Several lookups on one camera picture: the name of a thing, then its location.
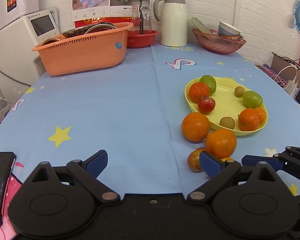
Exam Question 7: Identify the small orange in plate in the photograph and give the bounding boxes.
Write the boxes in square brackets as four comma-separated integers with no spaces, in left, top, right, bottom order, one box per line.
[189,82,210,102]

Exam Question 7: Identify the orange plastic basket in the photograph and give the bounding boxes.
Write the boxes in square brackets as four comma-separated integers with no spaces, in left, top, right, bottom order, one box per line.
[32,22,133,76]

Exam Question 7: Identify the glass cup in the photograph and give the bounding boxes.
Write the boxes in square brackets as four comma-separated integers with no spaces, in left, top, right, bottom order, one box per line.
[132,1,152,35]

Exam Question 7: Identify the large orange near plate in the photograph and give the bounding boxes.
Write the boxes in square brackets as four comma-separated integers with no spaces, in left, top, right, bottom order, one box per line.
[181,112,211,142]

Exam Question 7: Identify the metal plate in basket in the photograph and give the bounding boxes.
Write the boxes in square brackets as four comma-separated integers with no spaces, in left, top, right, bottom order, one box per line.
[84,22,116,34]

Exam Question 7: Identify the dark red plum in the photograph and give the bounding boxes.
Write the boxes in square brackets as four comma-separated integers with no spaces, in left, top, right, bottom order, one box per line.
[187,147,206,172]

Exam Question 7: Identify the small mandarin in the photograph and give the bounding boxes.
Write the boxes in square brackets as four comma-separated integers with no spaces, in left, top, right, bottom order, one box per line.
[254,107,267,125]

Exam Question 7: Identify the white appliance with screen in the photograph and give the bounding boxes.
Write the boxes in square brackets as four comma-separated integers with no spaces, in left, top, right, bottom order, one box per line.
[0,7,60,101]

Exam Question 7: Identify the orange with stem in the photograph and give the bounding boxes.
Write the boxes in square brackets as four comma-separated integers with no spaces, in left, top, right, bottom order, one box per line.
[238,108,260,131]

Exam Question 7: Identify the white thermos jug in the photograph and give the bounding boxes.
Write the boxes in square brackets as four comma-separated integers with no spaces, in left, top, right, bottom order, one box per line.
[153,0,189,47]

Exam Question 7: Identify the light green apple fruit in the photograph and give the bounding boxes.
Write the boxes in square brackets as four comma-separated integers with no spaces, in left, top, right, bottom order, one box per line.
[200,75,217,95]

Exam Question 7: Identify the blue patterned tablecloth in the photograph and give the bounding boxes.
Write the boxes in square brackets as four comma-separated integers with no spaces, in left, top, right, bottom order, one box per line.
[0,44,300,195]

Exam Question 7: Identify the white charger with cable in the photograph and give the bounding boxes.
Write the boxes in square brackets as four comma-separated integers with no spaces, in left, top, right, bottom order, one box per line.
[274,65,300,98]

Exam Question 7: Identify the large orange front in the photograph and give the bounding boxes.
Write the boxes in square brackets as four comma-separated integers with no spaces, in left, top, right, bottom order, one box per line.
[205,129,237,159]

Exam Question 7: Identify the yellow plastic plate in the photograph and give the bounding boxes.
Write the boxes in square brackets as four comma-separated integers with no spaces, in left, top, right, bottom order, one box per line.
[184,76,269,137]

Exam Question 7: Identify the cardboard box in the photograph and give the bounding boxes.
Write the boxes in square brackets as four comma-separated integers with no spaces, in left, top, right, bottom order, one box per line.
[270,52,300,88]

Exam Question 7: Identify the white ceramic bowl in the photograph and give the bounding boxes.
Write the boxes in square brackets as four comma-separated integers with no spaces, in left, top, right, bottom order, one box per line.
[218,21,241,36]

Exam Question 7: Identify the red plastic basket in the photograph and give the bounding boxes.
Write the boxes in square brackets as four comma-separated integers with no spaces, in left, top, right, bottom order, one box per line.
[127,30,159,48]

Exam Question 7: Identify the yellow orange kumquat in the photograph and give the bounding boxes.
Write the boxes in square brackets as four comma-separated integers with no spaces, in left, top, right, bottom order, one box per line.
[221,157,234,162]

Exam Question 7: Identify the brown longan fruit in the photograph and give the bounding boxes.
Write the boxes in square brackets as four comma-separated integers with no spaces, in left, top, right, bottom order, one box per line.
[219,116,235,129]

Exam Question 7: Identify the green rimmed plate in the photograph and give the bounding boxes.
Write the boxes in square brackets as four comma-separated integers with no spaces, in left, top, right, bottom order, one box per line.
[191,16,212,35]

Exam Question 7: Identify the red cherry tomato fruit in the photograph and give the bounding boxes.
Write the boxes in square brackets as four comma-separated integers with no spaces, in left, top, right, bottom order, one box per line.
[197,96,216,114]

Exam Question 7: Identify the pink glass bowl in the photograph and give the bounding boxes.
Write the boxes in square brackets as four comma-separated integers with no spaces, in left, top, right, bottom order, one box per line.
[192,28,246,55]

